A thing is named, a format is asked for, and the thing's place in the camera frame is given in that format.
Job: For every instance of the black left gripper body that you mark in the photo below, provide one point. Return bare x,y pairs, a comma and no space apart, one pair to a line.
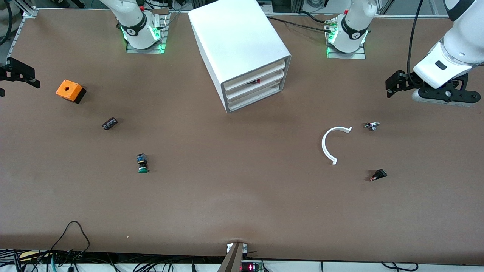
407,81

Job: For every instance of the black rocker switch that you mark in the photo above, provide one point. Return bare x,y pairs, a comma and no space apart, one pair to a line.
379,174

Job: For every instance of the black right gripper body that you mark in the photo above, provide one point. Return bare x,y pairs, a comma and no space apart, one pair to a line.
14,70

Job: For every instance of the red LED display module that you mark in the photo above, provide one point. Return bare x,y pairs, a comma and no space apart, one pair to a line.
251,267

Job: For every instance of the brown post with bracket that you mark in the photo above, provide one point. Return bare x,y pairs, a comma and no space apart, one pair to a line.
232,260

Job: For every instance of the aluminium table edge rail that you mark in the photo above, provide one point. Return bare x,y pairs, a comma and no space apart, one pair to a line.
302,15

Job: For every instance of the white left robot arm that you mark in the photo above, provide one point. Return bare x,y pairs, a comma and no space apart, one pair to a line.
351,26

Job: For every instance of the small black terminal block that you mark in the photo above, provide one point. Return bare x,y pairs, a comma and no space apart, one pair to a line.
109,124

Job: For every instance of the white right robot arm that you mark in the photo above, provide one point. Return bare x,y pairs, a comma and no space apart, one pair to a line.
134,22

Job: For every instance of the orange button box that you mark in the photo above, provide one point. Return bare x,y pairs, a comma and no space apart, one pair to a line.
68,90

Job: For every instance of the white curved plastic arc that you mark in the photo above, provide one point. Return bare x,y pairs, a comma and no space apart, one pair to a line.
324,145

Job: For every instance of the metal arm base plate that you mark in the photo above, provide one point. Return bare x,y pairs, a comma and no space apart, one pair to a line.
164,34
346,55

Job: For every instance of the green push button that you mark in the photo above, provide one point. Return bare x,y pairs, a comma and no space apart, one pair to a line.
143,166

